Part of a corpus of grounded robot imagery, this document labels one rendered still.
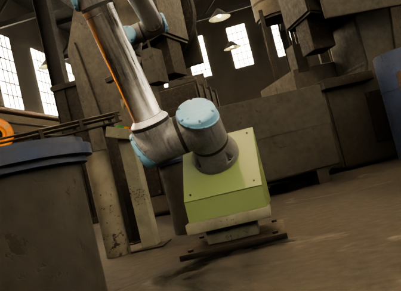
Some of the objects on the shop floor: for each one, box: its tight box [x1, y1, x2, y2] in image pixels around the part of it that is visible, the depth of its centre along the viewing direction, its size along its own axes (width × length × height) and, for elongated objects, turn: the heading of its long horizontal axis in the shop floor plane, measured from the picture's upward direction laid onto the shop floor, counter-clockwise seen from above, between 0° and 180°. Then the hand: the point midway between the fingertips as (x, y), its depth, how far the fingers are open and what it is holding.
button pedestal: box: [106, 126, 172, 254], centre depth 250 cm, size 16×24×62 cm, turn 96°
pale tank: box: [248, 0, 310, 82], centre depth 1045 cm, size 92×92×450 cm
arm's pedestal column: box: [179, 219, 288, 262], centre depth 202 cm, size 40×40×8 cm
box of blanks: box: [216, 85, 340, 184], centre depth 418 cm, size 103×83×77 cm
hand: (122, 107), depth 245 cm, fingers closed
